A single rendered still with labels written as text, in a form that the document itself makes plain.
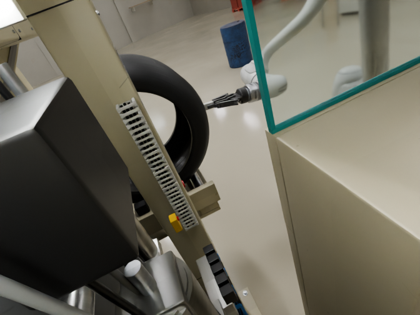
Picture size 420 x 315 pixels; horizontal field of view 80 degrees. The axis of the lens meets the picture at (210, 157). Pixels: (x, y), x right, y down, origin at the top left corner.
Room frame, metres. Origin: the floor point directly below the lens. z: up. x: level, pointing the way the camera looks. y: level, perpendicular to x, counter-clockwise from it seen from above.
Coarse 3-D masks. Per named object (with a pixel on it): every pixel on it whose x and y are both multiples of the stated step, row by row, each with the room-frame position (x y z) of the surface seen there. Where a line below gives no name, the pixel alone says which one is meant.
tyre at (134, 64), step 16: (128, 64) 0.92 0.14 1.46; (144, 64) 0.93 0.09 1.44; (160, 64) 0.98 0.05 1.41; (144, 80) 0.89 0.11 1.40; (160, 80) 0.89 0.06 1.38; (176, 80) 0.93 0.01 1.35; (176, 96) 0.89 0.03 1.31; (192, 96) 0.93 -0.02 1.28; (176, 112) 1.18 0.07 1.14; (192, 112) 0.90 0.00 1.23; (176, 128) 1.17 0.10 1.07; (192, 128) 0.89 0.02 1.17; (208, 128) 0.94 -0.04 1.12; (176, 144) 1.16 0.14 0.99; (192, 144) 0.89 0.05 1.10; (176, 160) 1.11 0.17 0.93; (192, 160) 0.89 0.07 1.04
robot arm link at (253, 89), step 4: (248, 84) 1.14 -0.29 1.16; (252, 84) 1.12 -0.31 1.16; (256, 84) 1.11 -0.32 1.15; (248, 88) 1.10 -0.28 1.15; (252, 88) 1.10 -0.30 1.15; (256, 88) 1.10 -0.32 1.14; (248, 92) 1.10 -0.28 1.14; (252, 92) 1.09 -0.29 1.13; (256, 92) 1.09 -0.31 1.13; (260, 92) 1.09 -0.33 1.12; (252, 96) 1.09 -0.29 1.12; (256, 96) 1.09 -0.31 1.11; (260, 96) 1.09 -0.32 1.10; (252, 100) 1.09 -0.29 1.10; (256, 100) 1.10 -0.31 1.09
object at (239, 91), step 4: (240, 88) 1.12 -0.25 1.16; (244, 88) 1.11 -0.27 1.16; (236, 92) 1.14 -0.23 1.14; (240, 92) 1.10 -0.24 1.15; (244, 92) 1.09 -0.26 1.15; (236, 96) 1.10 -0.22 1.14; (240, 96) 1.09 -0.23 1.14; (244, 96) 1.09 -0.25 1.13; (248, 96) 1.09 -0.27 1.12; (240, 100) 1.08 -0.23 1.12; (244, 100) 1.09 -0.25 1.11; (248, 100) 1.09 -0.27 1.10
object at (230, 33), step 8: (232, 24) 5.27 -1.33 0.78; (240, 24) 5.13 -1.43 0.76; (224, 32) 5.23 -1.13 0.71; (232, 32) 5.13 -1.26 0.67; (240, 32) 5.12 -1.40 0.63; (224, 40) 5.28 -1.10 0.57; (232, 40) 5.14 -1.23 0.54; (240, 40) 5.12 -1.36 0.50; (248, 40) 5.23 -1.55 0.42; (232, 48) 5.16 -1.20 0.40; (240, 48) 5.11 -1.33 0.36; (248, 48) 5.17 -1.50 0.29; (232, 56) 5.19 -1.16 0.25; (240, 56) 5.12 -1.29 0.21; (248, 56) 5.15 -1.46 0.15; (232, 64) 5.23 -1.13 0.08; (240, 64) 5.13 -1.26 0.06
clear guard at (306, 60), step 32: (256, 0) 0.51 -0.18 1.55; (288, 0) 0.52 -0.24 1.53; (320, 0) 0.53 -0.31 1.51; (352, 0) 0.54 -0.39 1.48; (384, 0) 0.55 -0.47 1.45; (416, 0) 0.56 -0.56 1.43; (256, 32) 0.50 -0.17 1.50; (288, 32) 0.52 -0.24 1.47; (320, 32) 0.53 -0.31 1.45; (352, 32) 0.54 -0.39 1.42; (384, 32) 0.55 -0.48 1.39; (416, 32) 0.57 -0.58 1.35; (256, 64) 0.51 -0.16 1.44; (288, 64) 0.51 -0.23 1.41; (320, 64) 0.53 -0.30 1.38; (352, 64) 0.54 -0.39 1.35; (384, 64) 0.55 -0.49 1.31; (288, 96) 0.51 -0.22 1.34; (320, 96) 0.53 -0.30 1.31
